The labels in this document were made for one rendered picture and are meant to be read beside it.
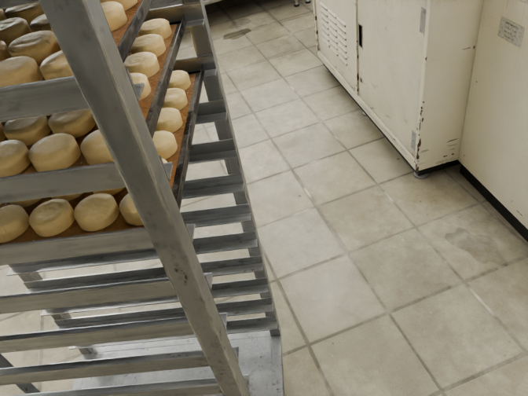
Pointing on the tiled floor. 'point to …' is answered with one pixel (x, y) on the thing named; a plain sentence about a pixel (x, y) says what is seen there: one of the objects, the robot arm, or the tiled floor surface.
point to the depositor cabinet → (405, 69)
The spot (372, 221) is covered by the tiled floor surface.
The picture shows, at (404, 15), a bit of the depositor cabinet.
